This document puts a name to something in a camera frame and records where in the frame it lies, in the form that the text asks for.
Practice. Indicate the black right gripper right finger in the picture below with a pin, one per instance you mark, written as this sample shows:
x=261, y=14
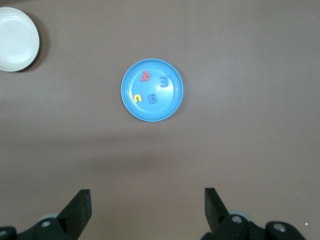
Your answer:
x=217, y=217

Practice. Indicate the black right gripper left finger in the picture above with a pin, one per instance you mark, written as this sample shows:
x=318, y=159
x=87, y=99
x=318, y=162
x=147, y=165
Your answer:
x=72, y=220

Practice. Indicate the blue foam letter g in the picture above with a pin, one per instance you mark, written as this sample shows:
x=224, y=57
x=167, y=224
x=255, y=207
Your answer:
x=152, y=99

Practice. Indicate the yellow foam letter u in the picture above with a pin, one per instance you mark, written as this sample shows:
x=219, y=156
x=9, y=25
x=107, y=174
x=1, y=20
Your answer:
x=137, y=98

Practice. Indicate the blue foam letter E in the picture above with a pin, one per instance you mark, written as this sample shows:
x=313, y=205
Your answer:
x=164, y=81

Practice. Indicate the red foam letter w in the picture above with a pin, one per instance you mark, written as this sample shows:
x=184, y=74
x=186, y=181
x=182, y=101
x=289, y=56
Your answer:
x=145, y=76

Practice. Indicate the brown paper table cover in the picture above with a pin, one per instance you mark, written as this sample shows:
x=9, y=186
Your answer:
x=225, y=137

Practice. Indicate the blue plate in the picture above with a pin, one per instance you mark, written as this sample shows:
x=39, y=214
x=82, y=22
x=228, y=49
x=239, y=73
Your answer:
x=152, y=112

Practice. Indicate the cream plate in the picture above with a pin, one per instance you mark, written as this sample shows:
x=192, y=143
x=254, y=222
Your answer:
x=15, y=42

